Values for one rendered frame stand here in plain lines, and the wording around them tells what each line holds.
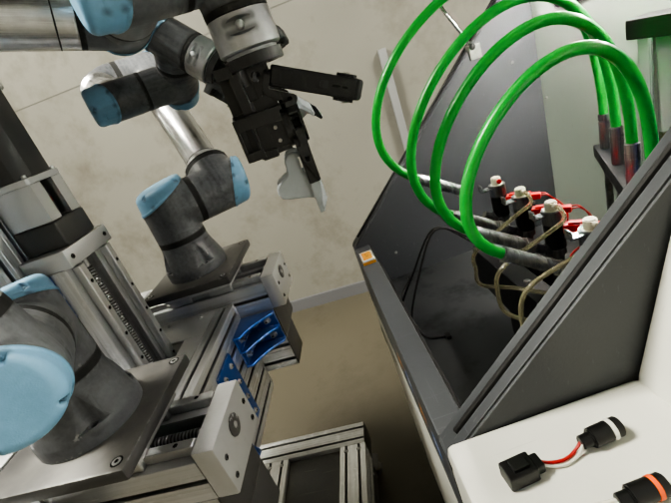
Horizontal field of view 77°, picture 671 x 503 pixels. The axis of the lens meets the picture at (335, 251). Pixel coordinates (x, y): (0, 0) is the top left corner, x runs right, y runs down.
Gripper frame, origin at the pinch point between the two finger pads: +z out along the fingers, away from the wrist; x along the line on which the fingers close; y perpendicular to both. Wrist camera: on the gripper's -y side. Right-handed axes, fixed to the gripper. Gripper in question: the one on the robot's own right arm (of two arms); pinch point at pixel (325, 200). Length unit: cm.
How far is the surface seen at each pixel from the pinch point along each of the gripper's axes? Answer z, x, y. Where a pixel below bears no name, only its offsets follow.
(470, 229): 5.5, 12.9, -14.5
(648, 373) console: 22.5, 24.6, -25.3
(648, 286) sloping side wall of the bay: 13.0, 23.2, -26.8
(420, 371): 26.8, 7.9, -4.6
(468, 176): -0.6, 12.8, -15.6
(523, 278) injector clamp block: 23.9, -0.8, -25.8
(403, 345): 26.8, 0.9, -3.9
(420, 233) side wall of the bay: 29, -43, -21
